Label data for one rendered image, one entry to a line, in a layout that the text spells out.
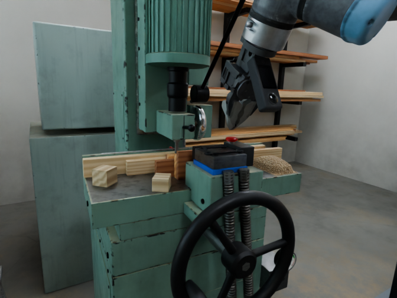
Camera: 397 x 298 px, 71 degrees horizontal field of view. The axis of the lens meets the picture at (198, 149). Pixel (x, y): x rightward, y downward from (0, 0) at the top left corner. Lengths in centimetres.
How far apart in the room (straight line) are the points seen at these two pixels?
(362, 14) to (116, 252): 64
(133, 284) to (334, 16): 68
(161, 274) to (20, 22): 262
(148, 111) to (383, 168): 352
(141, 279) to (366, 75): 378
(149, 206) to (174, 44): 39
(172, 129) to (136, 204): 23
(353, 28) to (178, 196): 48
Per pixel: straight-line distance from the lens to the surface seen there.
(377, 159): 408
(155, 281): 77
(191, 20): 74
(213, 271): 83
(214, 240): 64
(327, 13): 53
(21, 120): 301
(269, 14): 56
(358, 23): 51
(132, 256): 71
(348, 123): 423
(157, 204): 66
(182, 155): 73
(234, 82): 62
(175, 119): 75
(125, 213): 65
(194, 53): 73
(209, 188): 59
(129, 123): 95
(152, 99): 86
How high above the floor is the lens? 114
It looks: 13 degrees down
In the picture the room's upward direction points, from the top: 2 degrees clockwise
